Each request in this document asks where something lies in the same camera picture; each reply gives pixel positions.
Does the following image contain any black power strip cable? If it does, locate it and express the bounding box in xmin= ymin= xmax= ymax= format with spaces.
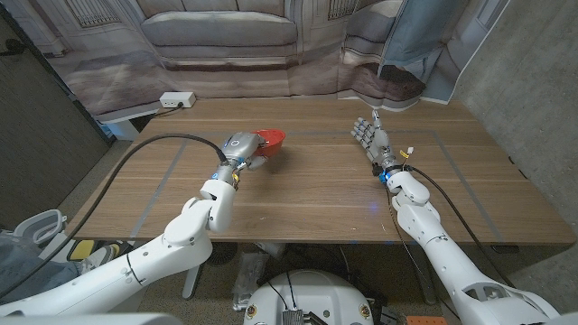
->
xmin=151 ymin=102 xmax=184 ymax=119

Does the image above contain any printed sofa room backdrop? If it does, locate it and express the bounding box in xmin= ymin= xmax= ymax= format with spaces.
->
xmin=0 ymin=0 xmax=511 ymax=123

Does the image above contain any black round object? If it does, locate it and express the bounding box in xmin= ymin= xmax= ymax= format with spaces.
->
xmin=208 ymin=242 xmax=238 ymax=266

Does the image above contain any yellow black foot pedal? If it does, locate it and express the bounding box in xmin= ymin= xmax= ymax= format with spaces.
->
xmin=66 ymin=238 xmax=135 ymax=263

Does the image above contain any orange box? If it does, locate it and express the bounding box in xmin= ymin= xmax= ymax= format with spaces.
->
xmin=406 ymin=315 xmax=448 ymax=325

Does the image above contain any white power strip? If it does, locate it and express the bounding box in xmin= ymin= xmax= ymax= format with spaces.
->
xmin=159 ymin=91 xmax=197 ymax=109

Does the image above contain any person's leg in jeans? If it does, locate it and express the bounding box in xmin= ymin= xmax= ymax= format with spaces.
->
xmin=0 ymin=237 xmax=82 ymax=308

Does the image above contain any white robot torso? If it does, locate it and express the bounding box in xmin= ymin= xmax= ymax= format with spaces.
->
xmin=242 ymin=269 xmax=375 ymax=325

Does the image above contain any grey tape outline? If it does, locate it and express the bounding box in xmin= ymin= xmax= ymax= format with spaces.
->
xmin=129 ymin=130 xmax=505 ymax=243

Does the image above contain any white low shelf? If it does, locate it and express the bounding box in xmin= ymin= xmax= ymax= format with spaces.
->
xmin=97 ymin=107 xmax=159 ymax=142

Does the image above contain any grey table leg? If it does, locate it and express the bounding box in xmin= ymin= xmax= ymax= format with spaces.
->
xmin=182 ymin=264 xmax=203 ymax=301
xmin=408 ymin=246 xmax=438 ymax=306

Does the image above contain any grey shoe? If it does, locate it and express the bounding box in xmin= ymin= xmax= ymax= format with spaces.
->
xmin=79 ymin=243 xmax=122 ymax=272

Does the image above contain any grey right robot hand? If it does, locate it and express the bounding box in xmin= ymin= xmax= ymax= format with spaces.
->
xmin=350 ymin=109 xmax=402 ymax=175

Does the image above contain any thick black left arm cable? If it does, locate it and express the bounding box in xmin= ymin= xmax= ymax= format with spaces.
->
xmin=0 ymin=133 xmax=229 ymax=299

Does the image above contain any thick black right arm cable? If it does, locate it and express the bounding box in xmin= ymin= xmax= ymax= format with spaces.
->
xmin=406 ymin=164 xmax=516 ymax=289

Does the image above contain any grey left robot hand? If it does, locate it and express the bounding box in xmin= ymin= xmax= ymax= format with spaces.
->
xmin=210 ymin=131 xmax=268 ymax=187

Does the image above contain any dark grey partition panel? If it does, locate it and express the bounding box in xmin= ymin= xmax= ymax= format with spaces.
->
xmin=0 ymin=4 xmax=117 ymax=231

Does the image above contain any black knob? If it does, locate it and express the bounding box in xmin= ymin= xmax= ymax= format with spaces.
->
xmin=0 ymin=39 xmax=26 ymax=58

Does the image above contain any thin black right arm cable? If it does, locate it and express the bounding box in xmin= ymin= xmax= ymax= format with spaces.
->
xmin=383 ymin=184 xmax=461 ymax=321

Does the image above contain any clear plastic bag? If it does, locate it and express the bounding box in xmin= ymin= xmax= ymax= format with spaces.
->
xmin=232 ymin=251 xmax=270 ymax=311

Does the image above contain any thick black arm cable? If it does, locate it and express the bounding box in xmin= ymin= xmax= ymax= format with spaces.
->
xmin=406 ymin=164 xmax=516 ymax=289
xmin=0 ymin=133 xmax=229 ymax=299

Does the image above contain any white loop-shaped plastic object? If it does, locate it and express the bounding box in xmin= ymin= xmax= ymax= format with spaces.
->
xmin=12 ymin=209 xmax=68 ymax=247

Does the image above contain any red speckled bowl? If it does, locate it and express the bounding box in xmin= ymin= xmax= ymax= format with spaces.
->
xmin=250 ymin=128 xmax=287 ymax=158

